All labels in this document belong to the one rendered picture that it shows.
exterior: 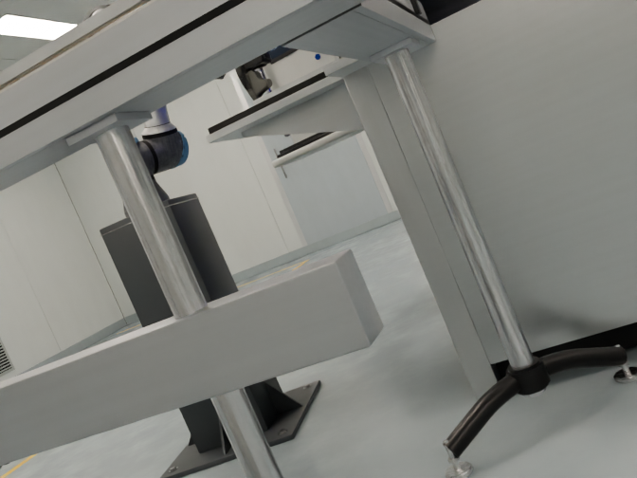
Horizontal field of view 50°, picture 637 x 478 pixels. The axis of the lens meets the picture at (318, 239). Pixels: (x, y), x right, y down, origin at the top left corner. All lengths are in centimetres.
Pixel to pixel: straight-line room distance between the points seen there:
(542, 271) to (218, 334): 91
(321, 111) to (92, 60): 93
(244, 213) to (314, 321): 709
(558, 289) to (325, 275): 88
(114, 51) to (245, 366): 45
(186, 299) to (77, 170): 808
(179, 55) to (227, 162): 708
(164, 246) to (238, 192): 698
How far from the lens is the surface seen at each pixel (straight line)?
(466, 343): 172
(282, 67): 283
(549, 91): 161
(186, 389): 102
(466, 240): 143
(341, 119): 178
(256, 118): 177
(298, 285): 90
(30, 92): 103
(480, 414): 147
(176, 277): 99
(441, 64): 163
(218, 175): 804
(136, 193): 99
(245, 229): 800
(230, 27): 87
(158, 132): 231
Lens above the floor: 64
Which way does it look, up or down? 4 degrees down
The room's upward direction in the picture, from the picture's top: 23 degrees counter-clockwise
